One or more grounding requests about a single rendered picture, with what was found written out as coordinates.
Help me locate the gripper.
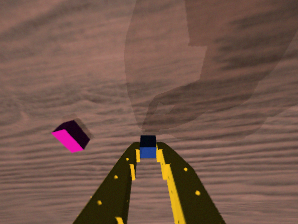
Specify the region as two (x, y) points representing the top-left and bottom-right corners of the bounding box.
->
(72, 142), (226, 224)

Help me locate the small magenta block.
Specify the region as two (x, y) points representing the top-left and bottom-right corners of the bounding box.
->
(52, 120), (90, 153)

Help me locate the small blue cube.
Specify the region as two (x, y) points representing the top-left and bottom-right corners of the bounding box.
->
(140, 135), (157, 158)

